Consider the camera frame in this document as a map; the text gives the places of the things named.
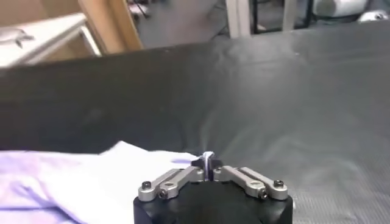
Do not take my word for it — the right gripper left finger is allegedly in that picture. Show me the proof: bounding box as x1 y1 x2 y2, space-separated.
138 159 208 202

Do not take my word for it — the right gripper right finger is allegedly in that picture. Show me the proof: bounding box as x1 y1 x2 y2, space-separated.
210 158 289 201

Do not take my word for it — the lavender t-shirt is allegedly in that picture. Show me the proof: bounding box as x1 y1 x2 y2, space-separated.
0 140 215 224

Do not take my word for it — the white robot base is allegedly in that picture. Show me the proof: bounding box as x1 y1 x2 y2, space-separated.
313 0 390 24

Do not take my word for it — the black table cover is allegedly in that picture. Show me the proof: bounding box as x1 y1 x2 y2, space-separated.
0 19 390 224

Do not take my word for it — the tall white cardboard box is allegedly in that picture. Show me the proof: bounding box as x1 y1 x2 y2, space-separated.
225 0 252 39

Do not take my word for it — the white standing desk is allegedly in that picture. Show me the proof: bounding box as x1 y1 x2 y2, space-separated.
282 0 299 32

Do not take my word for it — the white table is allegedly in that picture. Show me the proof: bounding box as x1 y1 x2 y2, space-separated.
0 12 102 68

